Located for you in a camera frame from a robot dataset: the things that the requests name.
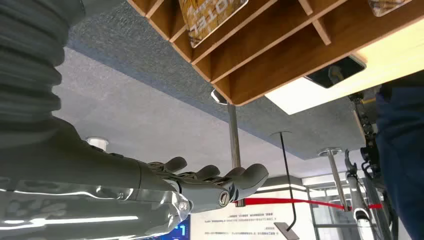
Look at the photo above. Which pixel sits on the gold card with HOTEL print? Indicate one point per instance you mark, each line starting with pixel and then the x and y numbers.
pixel 208 20

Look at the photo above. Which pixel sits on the thin black sign stand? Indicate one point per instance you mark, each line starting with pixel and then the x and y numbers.
pixel 287 172

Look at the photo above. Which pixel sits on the gold patterned card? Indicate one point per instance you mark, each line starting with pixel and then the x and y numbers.
pixel 386 6

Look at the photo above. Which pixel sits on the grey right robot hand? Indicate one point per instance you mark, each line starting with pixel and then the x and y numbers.
pixel 82 185

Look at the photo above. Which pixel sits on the red barrier belt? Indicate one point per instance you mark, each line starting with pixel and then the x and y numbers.
pixel 281 201

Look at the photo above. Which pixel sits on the white round floor fixture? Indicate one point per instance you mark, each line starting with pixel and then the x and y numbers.
pixel 97 143

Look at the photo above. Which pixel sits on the blue display screen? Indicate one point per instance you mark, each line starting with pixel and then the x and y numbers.
pixel 177 232

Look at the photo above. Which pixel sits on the white text sign board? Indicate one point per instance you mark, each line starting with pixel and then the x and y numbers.
pixel 248 222

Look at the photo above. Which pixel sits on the black smartphone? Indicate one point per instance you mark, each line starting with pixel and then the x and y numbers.
pixel 346 73

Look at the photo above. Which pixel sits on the white grey standing machine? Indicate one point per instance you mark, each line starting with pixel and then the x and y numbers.
pixel 359 205

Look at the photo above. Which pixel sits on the person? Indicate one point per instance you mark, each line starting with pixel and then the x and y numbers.
pixel 400 149

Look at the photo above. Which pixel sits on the wooden compartment card box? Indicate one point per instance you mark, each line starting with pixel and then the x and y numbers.
pixel 281 49

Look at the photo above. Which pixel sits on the chrome stanchion post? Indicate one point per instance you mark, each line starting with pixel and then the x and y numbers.
pixel 334 179
pixel 234 139

